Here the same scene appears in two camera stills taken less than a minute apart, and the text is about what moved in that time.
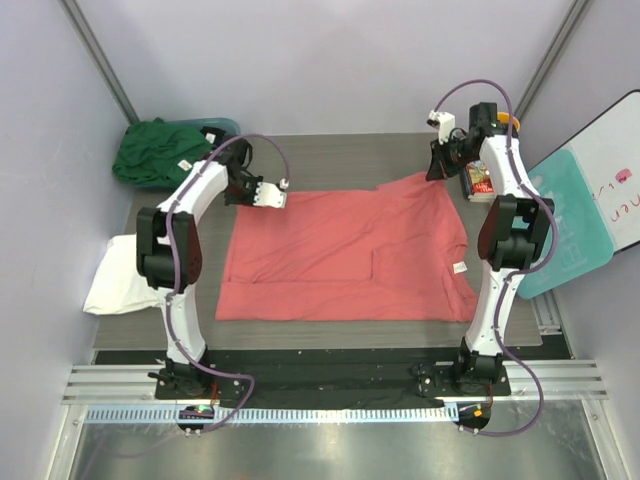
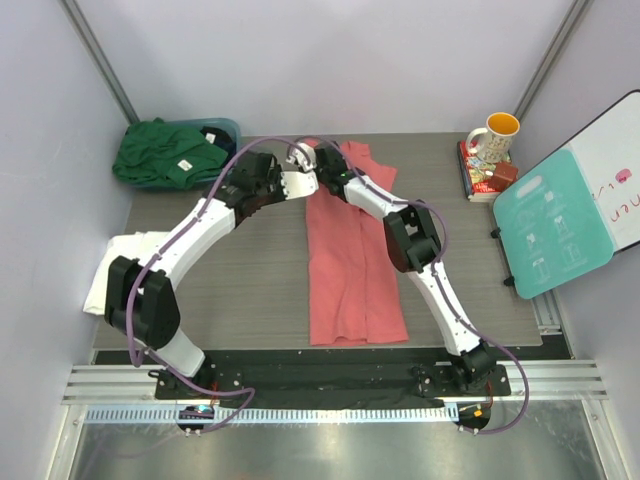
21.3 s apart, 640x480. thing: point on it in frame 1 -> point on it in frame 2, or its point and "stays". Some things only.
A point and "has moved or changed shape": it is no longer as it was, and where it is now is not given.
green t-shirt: [158, 154] stays
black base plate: [330, 377] stays
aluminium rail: [127, 394] stays
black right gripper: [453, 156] -> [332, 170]
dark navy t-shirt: [213, 135] stays
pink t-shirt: [388, 250] has moved or changed shape
